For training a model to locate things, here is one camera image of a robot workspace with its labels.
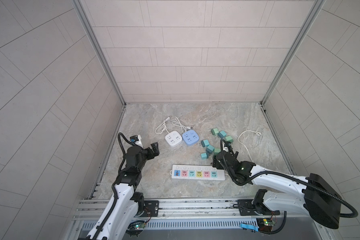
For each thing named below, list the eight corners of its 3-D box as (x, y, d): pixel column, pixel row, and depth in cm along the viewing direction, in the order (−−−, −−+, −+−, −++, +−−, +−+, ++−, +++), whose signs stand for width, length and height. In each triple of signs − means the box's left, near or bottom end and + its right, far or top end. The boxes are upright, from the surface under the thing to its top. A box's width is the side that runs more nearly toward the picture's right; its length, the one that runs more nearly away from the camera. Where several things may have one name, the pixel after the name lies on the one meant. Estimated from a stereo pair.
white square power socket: (172, 149, 94) (171, 146, 91) (164, 138, 98) (163, 136, 96) (184, 141, 97) (184, 138, 95) (176, 131, 102) (175, 129, 100)
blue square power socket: (187, 148, 94) (187, 145, 92) (180, 135, 100) (180, 133, 98) (201, 142, 97) (201, 139, 95) (194, 130, 103) (194, 127, 101)
